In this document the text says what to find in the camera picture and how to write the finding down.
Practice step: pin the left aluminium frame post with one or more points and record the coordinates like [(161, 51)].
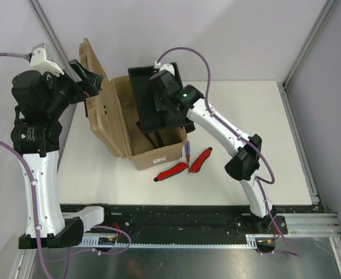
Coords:
[(60, 55)]

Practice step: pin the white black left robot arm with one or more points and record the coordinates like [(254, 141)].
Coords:
[(42, 96)]

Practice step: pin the aluminium frame post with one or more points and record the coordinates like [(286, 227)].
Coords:
[(60, 55), (310, 40)]

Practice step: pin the tan plastic tool box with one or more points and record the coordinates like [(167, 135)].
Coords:
[(113, 116)]

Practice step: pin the red handled pliers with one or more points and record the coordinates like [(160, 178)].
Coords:
[(176, 169), (198, 163)]

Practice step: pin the right aluminium frame post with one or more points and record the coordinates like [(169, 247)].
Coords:
[(310, 40)]

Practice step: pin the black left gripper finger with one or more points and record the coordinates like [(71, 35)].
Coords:
[(91, 84), (79, 69)]

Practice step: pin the aluminium frame rail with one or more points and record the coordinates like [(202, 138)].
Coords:
[(312, 224)]

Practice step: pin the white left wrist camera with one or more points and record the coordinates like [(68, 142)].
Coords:
[(42, 60)]

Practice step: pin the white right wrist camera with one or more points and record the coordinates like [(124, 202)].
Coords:
[(158, 66)]

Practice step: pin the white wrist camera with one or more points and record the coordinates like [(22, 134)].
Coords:
[(158, 66), (42, 60)]

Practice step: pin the grey slotted cable duct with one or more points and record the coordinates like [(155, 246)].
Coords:
[(99, 242)]

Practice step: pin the black rubber mallet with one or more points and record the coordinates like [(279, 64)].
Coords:
[(138, 124)]

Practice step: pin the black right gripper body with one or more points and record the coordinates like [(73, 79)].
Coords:
[(161, 101)]

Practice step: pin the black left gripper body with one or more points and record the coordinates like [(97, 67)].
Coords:
[(65, 90)]

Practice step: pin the black handled claw hammer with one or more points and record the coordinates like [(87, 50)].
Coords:
[(159, 139)]

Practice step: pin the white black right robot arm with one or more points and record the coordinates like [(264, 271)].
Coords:
[(245, 150)]

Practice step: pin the black tool box tray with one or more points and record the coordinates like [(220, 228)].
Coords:
[(149, 118)]

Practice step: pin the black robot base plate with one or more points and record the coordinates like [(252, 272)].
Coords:
[(133, 218)]

